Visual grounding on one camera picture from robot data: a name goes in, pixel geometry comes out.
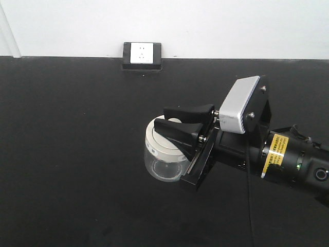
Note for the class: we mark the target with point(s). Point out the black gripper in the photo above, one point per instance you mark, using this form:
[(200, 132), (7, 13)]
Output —
[(241, 151)]

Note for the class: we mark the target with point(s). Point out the glass jar with cream lid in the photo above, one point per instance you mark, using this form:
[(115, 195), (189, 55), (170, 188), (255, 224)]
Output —
[(162, 159)]

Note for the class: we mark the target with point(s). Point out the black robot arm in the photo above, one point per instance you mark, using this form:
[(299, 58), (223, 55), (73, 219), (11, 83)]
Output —
[(288, 158)]

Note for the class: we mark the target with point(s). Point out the white power socket black box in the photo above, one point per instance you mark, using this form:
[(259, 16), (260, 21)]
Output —
[(142, 56)]

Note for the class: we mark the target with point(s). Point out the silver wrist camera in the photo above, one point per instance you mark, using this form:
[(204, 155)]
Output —
[(230, 114)]

